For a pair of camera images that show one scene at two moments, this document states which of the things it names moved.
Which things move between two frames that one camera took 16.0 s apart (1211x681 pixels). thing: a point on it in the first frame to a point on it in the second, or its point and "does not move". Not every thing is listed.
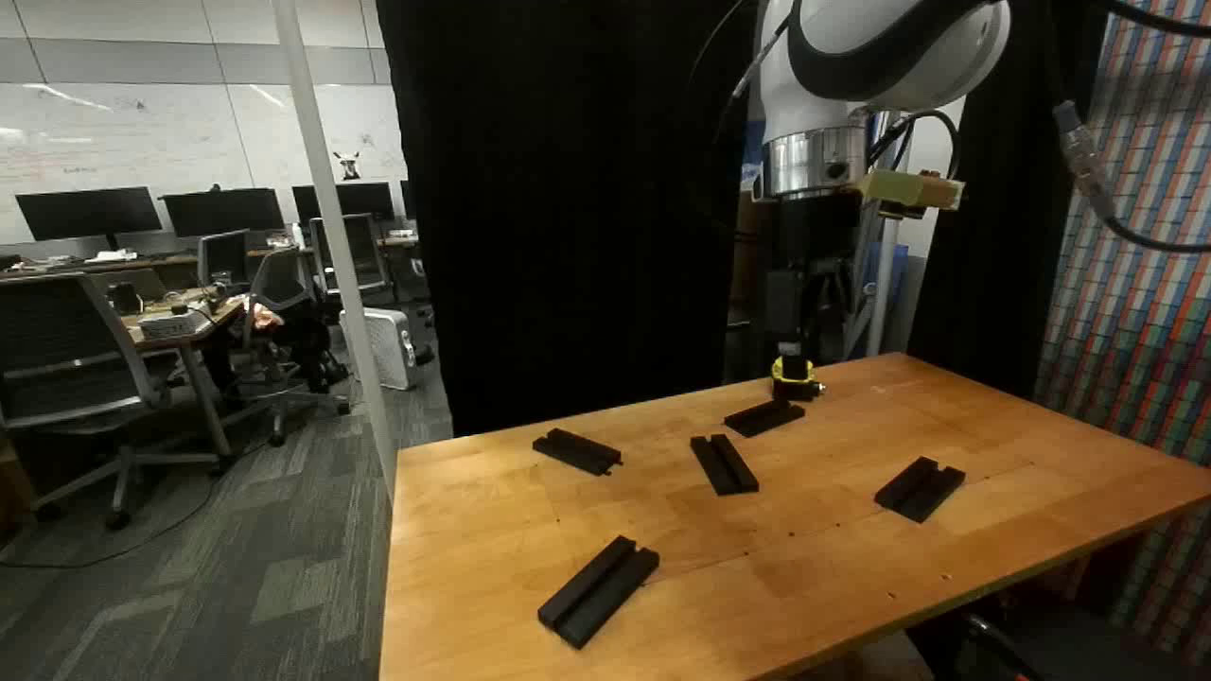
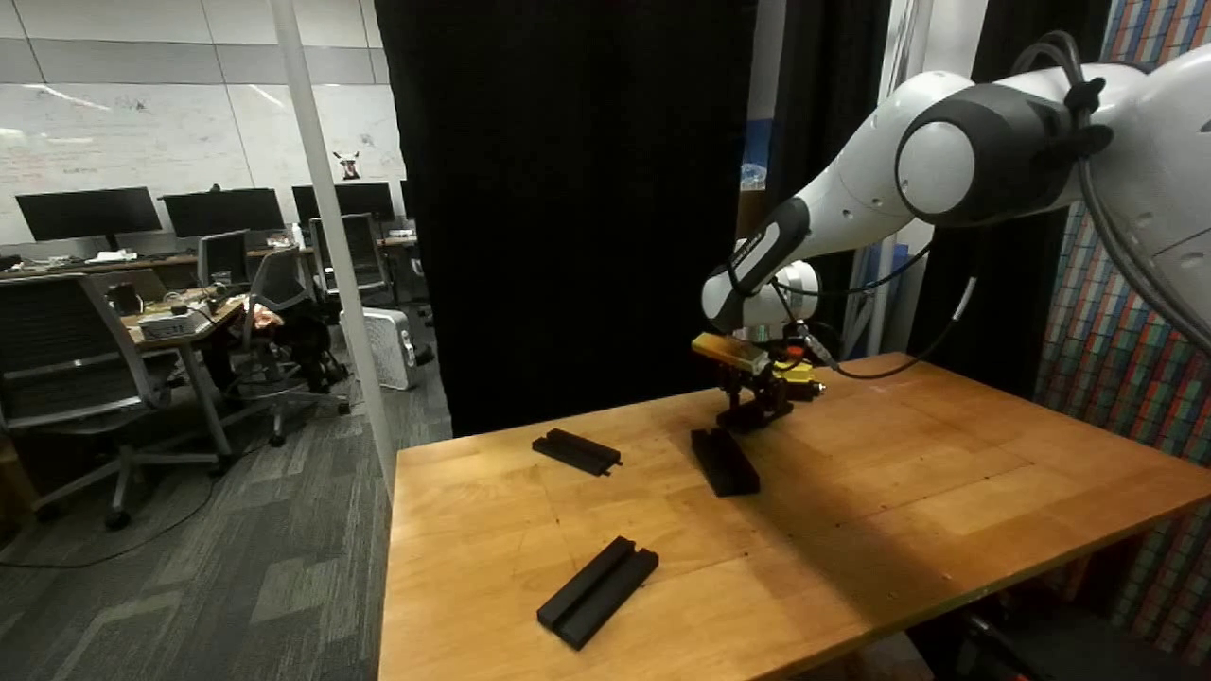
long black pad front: [598, 593] does not move
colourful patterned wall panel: [1125, 334] does not move
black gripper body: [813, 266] to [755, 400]
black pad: [579, 453] does not move
